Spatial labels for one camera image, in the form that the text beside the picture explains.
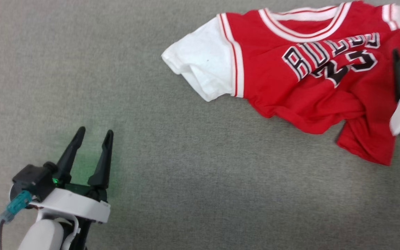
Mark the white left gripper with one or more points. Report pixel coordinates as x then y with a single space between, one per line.
75 205

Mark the red and white basketball jersey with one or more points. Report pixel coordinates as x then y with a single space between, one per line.
290 83

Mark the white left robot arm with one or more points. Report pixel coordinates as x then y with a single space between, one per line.
42 236

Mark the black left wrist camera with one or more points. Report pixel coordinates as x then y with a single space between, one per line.
33 178

